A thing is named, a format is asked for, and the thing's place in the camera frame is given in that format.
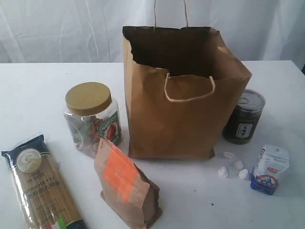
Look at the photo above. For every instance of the white printed snack pouch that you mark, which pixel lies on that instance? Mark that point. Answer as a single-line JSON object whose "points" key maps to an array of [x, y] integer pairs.
{"points": [[272, 163]]}

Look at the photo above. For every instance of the dark tea can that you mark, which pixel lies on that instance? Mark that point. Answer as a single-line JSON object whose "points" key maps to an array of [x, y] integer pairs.
{"points": [[245, 117]]}

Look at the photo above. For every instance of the clear nut jar gold lid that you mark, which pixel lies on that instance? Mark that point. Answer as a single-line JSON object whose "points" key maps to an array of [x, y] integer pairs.
{"points": [[92, 113]]}

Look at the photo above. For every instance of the white backdrop curtain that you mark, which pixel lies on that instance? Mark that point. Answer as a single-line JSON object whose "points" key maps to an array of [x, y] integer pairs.
{"points": [[91, 30]]}

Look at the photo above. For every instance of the kraft pouch orange label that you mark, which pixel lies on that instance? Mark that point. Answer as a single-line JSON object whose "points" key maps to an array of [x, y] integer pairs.
{"points": [[125, 188]]}

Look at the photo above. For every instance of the brown paper shopping bag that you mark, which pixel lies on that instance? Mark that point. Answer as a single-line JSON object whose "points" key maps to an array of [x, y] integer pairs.
{"points": [[181, 87]]}

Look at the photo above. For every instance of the spaghetti packet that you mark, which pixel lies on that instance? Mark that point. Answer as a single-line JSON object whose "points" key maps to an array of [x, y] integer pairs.
{"points": [[44, 198]]}

